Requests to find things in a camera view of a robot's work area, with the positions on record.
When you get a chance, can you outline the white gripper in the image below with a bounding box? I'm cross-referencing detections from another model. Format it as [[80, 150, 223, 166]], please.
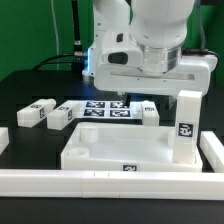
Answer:
[[94, 30, 218, 109]]

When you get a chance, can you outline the white desk top tray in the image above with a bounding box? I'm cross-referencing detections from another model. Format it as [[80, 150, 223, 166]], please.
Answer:
[[61, 122, 203, 172]]

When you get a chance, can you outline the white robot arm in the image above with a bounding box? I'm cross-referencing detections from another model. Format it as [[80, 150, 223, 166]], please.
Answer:
[[82, 0, 218, 103]]

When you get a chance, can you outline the fiducial marker sheet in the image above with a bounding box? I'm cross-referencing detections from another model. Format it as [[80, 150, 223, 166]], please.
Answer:
[[75, 100, 142, 119]]

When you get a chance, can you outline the white right fence bar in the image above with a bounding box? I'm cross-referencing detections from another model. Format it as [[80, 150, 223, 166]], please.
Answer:
[[200, 131, 224, 173]]

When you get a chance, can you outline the white fence bar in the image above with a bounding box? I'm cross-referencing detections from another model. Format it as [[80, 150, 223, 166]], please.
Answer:
[[0, 169, 224, 201], [0, 127, 9, 154], [200, 131, 224, 173]]

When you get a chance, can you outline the white front fence bar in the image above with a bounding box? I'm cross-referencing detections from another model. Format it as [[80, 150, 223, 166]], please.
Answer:
[[0, 169, 224, 201]]

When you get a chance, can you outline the white left fence bar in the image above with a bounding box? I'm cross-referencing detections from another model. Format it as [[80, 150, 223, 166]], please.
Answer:
[[0, 127, 9, 154]]

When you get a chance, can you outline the black cable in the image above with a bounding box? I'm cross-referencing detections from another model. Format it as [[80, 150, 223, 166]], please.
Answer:
[[32, 0, 88, 72]]

